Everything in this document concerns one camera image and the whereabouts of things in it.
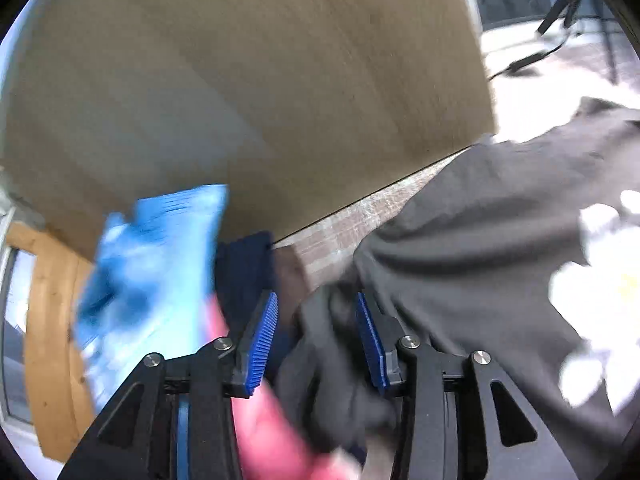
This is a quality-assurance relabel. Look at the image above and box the black ring light cable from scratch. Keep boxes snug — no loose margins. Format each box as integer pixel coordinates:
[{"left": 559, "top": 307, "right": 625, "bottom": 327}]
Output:
[{"left": 487, "top": 30, "right": 576, "bottom": 81}]

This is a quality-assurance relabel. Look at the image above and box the dark grey printed t-shirt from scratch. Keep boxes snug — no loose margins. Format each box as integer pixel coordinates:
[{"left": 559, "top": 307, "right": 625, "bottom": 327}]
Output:
[{"left": 272, "top": 96, "right": 640, "bottom": 461}]

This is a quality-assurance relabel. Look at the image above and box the black power adapter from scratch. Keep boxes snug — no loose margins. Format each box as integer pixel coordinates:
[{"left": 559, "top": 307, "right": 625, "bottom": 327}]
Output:
[{"left": 505, "top": 52, "right": 546, "bottom": 73}]

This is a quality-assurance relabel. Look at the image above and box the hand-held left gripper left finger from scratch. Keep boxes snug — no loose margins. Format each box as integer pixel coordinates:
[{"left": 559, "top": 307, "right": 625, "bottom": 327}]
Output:
[{"left": 57, "top": 290, "right": 279, "bottom": 480}]

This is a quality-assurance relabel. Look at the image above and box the light brown wooden panel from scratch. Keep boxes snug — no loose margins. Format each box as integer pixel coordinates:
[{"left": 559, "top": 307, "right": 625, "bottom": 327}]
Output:
[{"left": 0, "top": 0, "right": 496, "bottom": 261}]

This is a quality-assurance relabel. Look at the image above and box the plaid mat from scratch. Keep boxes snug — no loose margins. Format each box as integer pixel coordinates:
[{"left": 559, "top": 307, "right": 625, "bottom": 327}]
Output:
[{"left": 272, "top": 35, "right": 640, "bottom": 311}]

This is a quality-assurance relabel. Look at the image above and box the pink garment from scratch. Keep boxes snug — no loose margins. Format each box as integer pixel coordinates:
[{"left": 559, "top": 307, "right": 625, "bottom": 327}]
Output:
[{"left": 205, "top": 300, "right": 361, "bottom": 480}]

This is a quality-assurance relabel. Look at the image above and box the pine wood board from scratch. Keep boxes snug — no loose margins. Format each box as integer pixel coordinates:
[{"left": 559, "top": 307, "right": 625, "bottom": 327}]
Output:
[{"left": 7, "top": 222, "right": 101, "bottom": 461}]

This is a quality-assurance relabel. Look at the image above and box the stack of folded clothes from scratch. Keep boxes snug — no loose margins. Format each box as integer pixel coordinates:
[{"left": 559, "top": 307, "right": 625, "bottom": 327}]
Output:
[{"left": 75, "top": 185, "right": 231, "bottom": 411}]

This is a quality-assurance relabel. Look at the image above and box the brown garment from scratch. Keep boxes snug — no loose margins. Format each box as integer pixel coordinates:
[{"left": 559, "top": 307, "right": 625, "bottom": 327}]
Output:
[{"left": 272, "top": 247, "right": 321, "bottom": 311}]

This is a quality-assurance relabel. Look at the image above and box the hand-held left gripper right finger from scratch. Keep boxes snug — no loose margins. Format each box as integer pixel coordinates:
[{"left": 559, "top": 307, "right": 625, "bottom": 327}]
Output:
[{"left": 355, "top": 292, "right": 581, "bottom": 480}]

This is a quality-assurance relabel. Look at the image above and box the black tripod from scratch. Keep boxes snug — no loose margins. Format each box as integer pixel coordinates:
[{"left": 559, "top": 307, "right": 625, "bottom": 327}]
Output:
[{"left": 537, "top": 0, "right": 621, "bottom": 81}]

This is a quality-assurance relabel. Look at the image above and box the navy garment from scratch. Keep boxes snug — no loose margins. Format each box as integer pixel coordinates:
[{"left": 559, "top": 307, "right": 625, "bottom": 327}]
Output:
[{"left": 215, "top": 231, "right": 296, "bottom": 376}]

